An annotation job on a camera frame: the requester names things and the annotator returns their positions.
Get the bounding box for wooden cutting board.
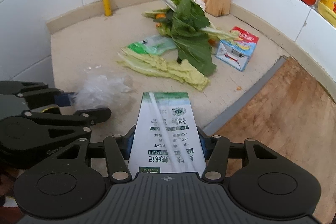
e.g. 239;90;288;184
216;57;335;223

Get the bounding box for green white milk carton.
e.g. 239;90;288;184
128;92;206;176

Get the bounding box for bok choy greens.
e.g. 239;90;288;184
142;0;235;41

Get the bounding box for person's left hand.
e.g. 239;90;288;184
0;168;25;214

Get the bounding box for orange peel pieces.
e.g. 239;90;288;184
154;13;166;28

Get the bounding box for large dark green leaf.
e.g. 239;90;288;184
170;29;217;77

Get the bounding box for green plastic wrapper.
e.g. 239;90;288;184
127;35;176;56

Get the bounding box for pale cabbage leaf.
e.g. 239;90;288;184
118;48;210;92

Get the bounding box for red blue small carton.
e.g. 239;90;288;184
215;26;259;72

